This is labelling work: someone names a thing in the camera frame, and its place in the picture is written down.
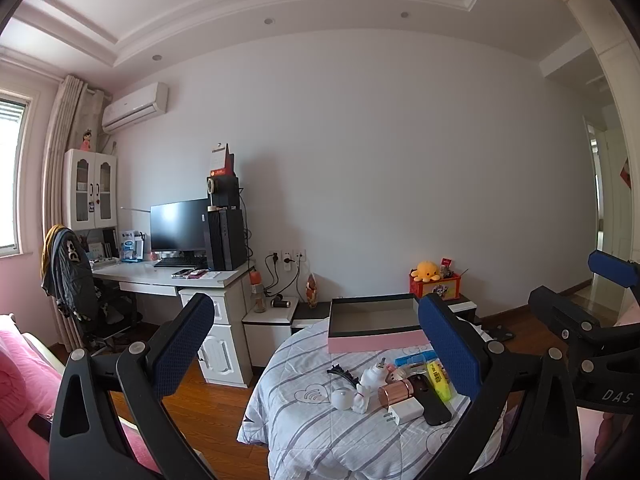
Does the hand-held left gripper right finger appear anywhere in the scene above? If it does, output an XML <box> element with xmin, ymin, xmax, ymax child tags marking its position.
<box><xmin>417</xmin><ymin>292</ymin><xmax>583</xmax><ymax>480</ymax></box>

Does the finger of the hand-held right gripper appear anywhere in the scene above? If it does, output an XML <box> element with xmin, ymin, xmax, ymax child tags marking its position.
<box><xmin>528</xmin><ymin>286</ymin><xmax>609</xmax><ymax>361</ymax></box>
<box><xmin>587</xmin><ymin>249</ymin><xmax>640</xmax><ymax>291</ymax></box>

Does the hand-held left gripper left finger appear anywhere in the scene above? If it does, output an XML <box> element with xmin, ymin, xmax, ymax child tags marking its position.
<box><xmin>48</xmin><ymin>292</ymin><xmax>216</xmax><ymax>480</ymax></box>

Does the yellow small box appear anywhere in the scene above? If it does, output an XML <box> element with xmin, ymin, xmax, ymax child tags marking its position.
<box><xmin>425</xmin><ymin>360</ymin><xmax>453</xmax><ymax>402</ymax></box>

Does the blue printed small box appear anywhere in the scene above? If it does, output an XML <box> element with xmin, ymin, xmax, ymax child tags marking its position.
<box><xmin>394</xmin><ymin>353</ymin><xmax>440</xmax><ymax>367</ymax></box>

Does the black remote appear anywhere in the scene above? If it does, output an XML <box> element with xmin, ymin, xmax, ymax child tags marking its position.
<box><xmin>409</xmin><ymin>374</ymin><xmax>453</xmax><ymax>427</ymax></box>

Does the rose gold metal cup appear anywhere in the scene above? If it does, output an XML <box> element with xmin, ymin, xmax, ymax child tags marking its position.
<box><xmin>376</xmin><ymin>377</ymin><xmax>416</xmax><ymax>409</ymax></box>

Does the pink storage box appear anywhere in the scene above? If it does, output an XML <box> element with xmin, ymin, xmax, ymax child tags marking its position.
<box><xmin>327</xmin><ymin>294</ymin><xmax>435</xmax><ymax>356</ymax></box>

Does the white plug adapter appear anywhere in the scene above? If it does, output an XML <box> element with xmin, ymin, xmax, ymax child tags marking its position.
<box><xmin>360</xmin><ymin>357</ymin><xmax>396</xmax><ymax>392</ymax></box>

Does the white charger block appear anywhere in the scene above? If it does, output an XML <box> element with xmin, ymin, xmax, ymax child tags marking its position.
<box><xmin>382</xmin><ymin>400</ymin><xmax>425</xmax><ymax>427</ymax></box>

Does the white round gadget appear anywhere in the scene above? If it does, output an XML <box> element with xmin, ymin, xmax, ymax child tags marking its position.
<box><xmin>330</xmin><ymin>388</ymin><xmax>357</xmax><ymax>412</ymax></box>

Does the red printed box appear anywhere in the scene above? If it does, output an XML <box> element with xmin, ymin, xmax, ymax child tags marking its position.
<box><xmin>409</xmin><ymin>272</ymin><xmax>462</xmax><ymax>302</ymax></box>

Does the pink cloth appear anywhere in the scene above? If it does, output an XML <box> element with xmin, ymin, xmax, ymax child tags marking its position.
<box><xmin>577</xmin><ymin>305</ymin><xmax>640</xmax><ymax>480</ymax></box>

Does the white desk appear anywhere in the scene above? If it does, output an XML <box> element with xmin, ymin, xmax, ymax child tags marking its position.
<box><xmin>87</xmin><ymin>255</ymin><xmax>257</xmax><ymax>388</ymax></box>

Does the yellow octopus plush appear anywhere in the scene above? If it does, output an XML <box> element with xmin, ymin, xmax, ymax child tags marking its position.
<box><xmin>411</xmin><ymin>260</ymin><xmax>442</xmax><ymax>282</ymax></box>

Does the black office chair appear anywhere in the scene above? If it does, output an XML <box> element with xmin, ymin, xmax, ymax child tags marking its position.
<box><xmin>42</xmin><ymin>225</ymin><xmax>143</xmax><ymax>356</ymax></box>

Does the white nightstand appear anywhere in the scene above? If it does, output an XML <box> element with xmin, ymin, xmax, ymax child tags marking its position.
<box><xmin>242</xmin><ymin>296</ymin><xmax>301</xmax><ymax>368</ymax></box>

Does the orange cap bottle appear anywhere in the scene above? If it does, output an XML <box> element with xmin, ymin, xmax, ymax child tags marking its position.
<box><xmin>249</xmin><ymin>269</ymin><xmax>267</xmax><ymax>314</ymax></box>

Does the blue and white box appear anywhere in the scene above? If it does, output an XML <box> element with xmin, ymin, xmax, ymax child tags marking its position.
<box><xmin>119</xmin><ymin>230</ymin><xmax>146</xmax><ymax>263</ymax></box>

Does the black computer tower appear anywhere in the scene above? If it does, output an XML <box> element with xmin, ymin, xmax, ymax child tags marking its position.
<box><xmin>205</xmin><ymin>207</ymin><xmax>248</xmax><ymax>272</ymax></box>

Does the black computer monitor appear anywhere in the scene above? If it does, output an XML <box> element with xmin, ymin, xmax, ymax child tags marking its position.
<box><xmin>150</xmin><ymin>198</ymin><xmax>211</xmax><ymax>256</ymax></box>

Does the dark jacket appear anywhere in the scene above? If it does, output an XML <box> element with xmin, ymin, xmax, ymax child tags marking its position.
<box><xmin>41</xmin><ymin>224</ymin><xmax>98</xmax><ymax>321</ymax></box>

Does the striped white quilt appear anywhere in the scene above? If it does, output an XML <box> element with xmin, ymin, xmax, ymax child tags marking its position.
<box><xmin>236</xmin><ymin>317</ymin><xmax>506</xmax><ymax>480</ymax></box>

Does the black speaker box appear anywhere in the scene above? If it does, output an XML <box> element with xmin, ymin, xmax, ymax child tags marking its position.
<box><xmin>206</xmin><ymin>175</ymin><xmax>241</xmax><ymax>211</ymax></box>

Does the pink blanket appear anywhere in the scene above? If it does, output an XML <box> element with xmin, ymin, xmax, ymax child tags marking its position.
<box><xmin>0</xmin><ymin>312</ymin><xmax>166</xmax><ymax>480</ymax></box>

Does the white glass door cabinet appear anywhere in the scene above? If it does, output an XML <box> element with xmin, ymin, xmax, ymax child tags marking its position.
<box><xmin>63</xmin><ymin>148</ymin><xmax>118</xmax><ymax>231</ymax></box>

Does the red desk calendar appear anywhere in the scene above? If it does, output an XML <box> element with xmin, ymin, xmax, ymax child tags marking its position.
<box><xmin>209</xmin><ymin>142</ymin><xmax>236</xmax><ymax>178</ymax></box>

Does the white air conditioner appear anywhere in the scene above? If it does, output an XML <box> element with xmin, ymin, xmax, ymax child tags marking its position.
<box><xmin>101</xmin><ymin>82</ymin><xmax>169</xmax><ymax>134</ymax></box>

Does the window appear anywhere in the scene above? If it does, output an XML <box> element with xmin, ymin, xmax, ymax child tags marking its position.
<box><xmin>0</xmin><ymin>87</ymin><xmax>33</xmax><ymax>256</ymax></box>

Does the beige curtain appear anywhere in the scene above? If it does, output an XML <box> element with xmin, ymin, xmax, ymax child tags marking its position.
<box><xmin>41</xmin><ymin>75</ymin><xmax>110</xmax><ymax>356</ymax></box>

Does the black power cable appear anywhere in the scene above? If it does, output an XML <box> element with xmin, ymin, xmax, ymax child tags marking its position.
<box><xmin>262</xmin><ymin>257</ymin><xmax>281</xmax><ymax>297</ymax></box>

